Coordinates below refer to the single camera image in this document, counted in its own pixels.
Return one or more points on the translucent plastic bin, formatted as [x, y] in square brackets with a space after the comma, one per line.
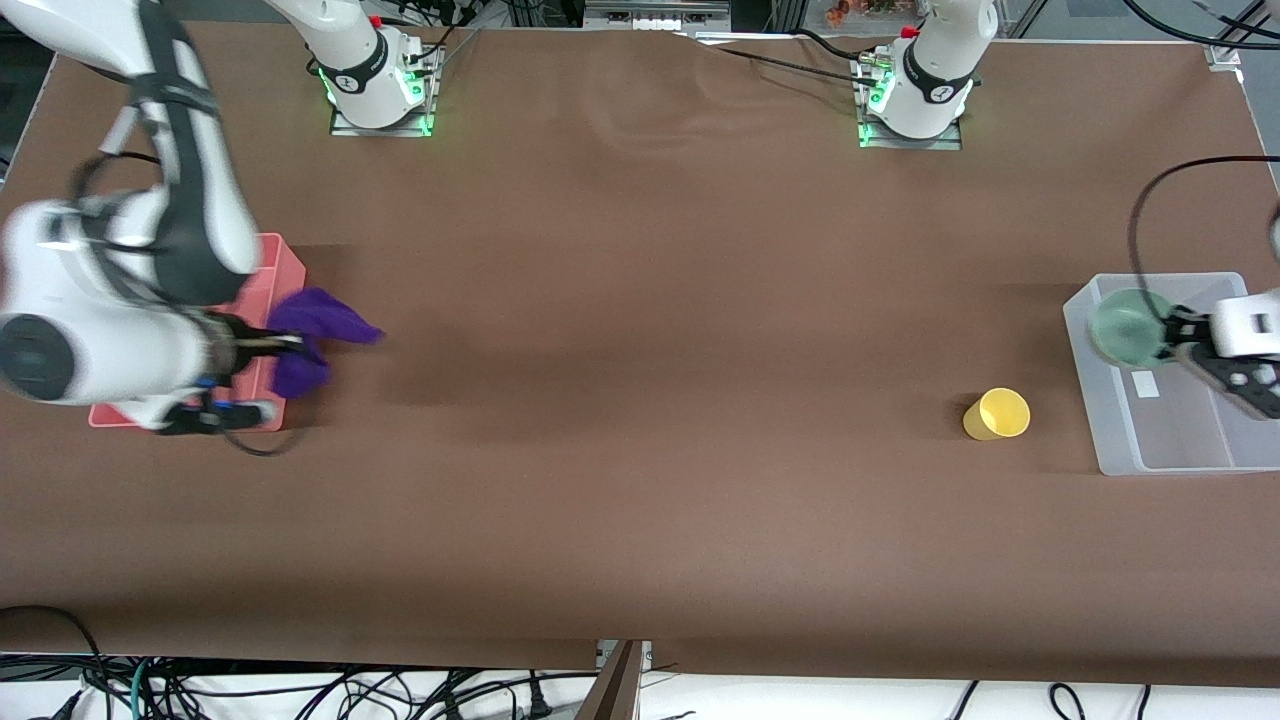
[1170, 440]

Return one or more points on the yellow plastic cup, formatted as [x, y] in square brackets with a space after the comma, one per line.
[995, 415]

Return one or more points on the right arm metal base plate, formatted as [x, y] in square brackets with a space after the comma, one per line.
[400, 130]

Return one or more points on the aluminium frame profile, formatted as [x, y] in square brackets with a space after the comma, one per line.
[655, 15]

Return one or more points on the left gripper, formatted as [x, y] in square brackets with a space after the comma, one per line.
[1187, 328]

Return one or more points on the small aluminium bracket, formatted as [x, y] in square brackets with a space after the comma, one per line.
[646, 655]

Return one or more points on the orange red small objects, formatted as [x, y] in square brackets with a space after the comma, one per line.
[860, 10]

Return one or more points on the pink plastic bin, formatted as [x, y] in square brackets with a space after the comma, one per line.
[285, 270]

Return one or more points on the brown wooden beam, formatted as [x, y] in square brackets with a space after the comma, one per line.
[612, 695]

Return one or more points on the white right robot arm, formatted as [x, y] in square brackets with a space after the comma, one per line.
[100, 340]

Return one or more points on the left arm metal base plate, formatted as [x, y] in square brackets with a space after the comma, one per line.
[940, 143]

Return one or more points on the purple cloth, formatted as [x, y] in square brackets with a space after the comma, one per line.
[310, 315]

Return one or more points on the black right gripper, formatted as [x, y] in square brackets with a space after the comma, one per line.
[240, 336]

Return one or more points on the white paper label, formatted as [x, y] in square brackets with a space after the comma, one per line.
[1145, 384]

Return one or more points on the light green bowl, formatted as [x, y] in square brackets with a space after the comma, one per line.
[1125, 330]

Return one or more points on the brown table cover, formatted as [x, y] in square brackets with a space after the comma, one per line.
[640, 400]

